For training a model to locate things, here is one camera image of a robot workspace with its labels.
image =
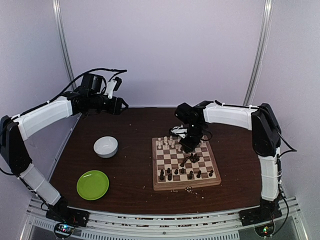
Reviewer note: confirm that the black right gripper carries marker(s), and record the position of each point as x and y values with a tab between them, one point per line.
188	146

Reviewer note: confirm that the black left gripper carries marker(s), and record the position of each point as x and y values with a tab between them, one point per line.
114	109

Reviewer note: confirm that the dark corner rook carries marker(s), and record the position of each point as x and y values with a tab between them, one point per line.
211	173

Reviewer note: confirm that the dark rook chess piece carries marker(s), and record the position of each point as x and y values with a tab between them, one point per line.
162	177

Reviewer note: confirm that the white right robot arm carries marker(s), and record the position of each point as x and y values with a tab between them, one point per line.
266	138

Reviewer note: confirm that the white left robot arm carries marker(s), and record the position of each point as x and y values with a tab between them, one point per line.
95	93

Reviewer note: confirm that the wooden chess board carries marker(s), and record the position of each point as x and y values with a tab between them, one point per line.
167	152

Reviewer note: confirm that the dark knight chess piece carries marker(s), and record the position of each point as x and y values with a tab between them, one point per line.
169	177

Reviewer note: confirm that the white ceramic bowl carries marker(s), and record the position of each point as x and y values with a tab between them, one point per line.
106	147

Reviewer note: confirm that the green plate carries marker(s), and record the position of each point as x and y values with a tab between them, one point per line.
92	185

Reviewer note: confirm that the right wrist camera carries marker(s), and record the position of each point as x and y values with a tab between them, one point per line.
178	131

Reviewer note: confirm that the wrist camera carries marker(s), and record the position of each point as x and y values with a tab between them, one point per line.
178	131
112	86

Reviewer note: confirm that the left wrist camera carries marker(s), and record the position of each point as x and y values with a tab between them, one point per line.
112	86

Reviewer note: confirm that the aluminium front frame rail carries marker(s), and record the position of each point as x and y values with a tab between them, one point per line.
219	225

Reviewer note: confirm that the right aluminium corner post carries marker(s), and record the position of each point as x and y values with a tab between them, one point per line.
260	51

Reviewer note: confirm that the aluminium corner frame post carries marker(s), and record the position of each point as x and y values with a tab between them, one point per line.
62	38

